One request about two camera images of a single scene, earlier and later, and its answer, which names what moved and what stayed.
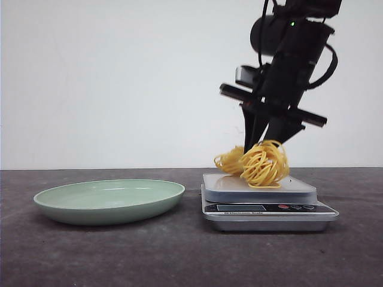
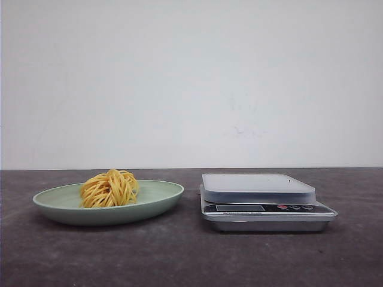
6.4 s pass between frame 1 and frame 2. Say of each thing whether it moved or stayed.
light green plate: stayed
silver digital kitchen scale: stayed
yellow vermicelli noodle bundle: moved
